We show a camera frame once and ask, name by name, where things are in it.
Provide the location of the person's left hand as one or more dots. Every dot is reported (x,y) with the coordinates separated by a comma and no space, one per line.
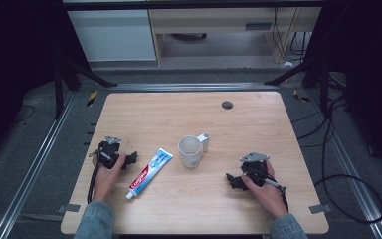
(105,181)

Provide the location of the grey tape strip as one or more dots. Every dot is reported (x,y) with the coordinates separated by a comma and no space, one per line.
(69,208)
(320,208)

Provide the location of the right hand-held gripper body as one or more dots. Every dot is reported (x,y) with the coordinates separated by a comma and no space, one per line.
(254,167)

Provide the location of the person's right hand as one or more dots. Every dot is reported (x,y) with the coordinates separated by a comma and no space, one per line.
(268,199)

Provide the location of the blue white toothpaste tube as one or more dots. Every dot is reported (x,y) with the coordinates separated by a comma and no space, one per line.
(150,174)

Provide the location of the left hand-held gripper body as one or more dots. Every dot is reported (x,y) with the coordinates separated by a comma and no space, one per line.
(107,151)

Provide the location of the black metal stand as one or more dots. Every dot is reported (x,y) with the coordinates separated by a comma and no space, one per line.
(324,86)
(59,89)

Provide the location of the aluminium floor rail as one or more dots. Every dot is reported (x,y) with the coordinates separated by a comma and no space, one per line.
(30,172)
(354,186)

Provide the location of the white cabinet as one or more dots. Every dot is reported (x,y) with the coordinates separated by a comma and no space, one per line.
(112,35)

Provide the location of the yellow black hazard tape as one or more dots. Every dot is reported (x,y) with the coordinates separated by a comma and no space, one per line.
(92,98)
(301,96)

